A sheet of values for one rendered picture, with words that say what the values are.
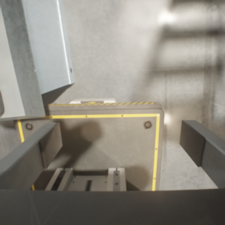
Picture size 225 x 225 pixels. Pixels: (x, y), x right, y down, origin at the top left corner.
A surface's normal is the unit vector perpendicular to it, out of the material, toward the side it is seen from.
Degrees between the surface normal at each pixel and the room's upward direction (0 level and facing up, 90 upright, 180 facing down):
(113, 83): 0
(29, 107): 67
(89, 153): 0
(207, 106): 0
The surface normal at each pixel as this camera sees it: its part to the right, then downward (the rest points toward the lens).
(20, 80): 0.91, 0.03
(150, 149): -0.02, 0.28
